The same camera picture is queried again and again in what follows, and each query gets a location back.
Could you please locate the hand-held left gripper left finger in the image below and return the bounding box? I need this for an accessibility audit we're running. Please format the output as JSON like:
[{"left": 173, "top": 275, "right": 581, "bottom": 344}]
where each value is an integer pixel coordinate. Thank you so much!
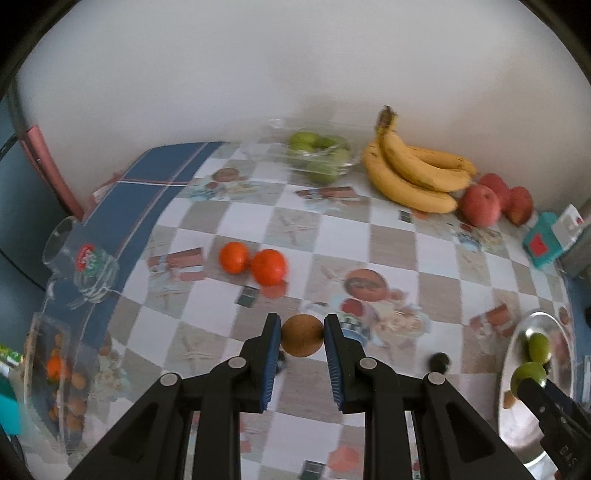
[{"left": 69, "top": 312, "right": 283, "bottom": 480}]

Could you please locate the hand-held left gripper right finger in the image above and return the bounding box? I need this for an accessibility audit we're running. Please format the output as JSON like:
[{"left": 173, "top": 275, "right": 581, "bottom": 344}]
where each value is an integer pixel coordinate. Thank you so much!
[{"left": 323, "top": 313, "right": 527, "bottom": 480}]

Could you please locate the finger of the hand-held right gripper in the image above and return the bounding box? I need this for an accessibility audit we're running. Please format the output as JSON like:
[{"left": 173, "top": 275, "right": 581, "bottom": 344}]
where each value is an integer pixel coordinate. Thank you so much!
[{"left": 516, "top": 378, "right": 563, "bottom": 428}]

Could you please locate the large green jujube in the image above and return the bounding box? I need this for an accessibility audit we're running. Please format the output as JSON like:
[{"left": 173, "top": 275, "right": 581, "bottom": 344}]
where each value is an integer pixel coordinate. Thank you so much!
[
  {"left": 510, "top": 362, "right": 547, "bottom": 393},
  {"left": 527, "top": 332, "right": 551, "bottom": 364}
]

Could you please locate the round steel plate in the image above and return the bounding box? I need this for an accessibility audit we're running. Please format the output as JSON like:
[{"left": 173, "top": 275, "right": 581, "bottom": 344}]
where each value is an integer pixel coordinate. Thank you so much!
[{"left": 498, "top": 311, "right": 575, "bottom": 467}]

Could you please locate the round brown longan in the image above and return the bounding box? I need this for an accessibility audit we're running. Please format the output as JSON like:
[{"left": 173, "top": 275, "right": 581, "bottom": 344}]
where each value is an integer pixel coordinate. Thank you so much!
[{"left": 281, "top": 314, "right": 325, "bottom": 357}]

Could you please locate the pile of small green fruits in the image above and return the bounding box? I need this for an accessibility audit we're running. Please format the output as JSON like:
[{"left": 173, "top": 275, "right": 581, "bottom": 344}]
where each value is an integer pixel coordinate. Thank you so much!
[{"left": 287, "top": 131, "right": 352, "bottom": 185}]

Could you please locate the teal toy box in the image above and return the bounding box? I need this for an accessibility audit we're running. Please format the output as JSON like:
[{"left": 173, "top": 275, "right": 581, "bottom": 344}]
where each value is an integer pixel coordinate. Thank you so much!
[{"left": 522, "top": 212, "right": 566, "bottom": 269}]

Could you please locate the yellow banana bunch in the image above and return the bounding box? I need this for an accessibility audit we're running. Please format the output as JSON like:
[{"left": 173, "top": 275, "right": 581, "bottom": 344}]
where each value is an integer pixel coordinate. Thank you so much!
[{"left": 361, "top": 105, "right": 478, "bottom": 214}]

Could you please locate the red apple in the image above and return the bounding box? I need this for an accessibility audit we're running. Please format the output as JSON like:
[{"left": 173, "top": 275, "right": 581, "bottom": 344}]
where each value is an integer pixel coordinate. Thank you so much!
[
  {"left": 478, "top": 173, "right": 511, "bottom": 204},
  {"left": 503, "top": 186, "right": 535, "bottom": 226},
  {"left": 458, "top": 185, "right": 502, "bottom": 228}
]

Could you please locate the pile of brown longans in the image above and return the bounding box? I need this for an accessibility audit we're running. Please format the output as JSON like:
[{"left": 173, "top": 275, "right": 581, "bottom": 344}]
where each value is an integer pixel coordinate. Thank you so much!
[{"left": 46, "top": 332, "right": 90, "bottom": 435}]

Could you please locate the glass mug with red label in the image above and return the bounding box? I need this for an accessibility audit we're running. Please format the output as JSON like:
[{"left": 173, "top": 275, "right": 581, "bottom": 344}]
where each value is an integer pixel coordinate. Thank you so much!
[{"left": 42, "top": 216, "right": 122, "bottom": 305}]

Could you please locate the clear plastic fruit tray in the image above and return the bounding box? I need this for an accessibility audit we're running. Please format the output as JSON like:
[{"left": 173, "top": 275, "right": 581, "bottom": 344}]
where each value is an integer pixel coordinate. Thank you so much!
[{"left": 265, "top": 117, "right": 363, "bottom": 185}]

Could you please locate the clear plastic longan box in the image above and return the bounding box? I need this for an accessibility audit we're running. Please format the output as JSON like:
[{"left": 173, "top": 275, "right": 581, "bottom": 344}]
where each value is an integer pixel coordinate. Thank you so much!
[{"left": 23, "top": 311, "right": 114, "bottom": 457}]

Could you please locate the teal plastic bin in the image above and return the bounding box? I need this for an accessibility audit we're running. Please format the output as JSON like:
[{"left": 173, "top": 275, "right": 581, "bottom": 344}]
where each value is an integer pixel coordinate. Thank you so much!
[{"left": 0, "top": 392, "right": 21, "bottom": 437}]

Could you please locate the pink board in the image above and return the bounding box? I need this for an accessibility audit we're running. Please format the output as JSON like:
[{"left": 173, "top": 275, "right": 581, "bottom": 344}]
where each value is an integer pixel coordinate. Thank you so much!
[{"left": 23, "top": 124, "right": 85, "bottom": 222}]

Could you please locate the dark blue furniture panel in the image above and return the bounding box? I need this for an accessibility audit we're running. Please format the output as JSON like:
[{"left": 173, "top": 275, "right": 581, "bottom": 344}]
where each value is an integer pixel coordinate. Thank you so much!
[{"left": 0, "top": 134, "right": 56, "bottom": 296}]

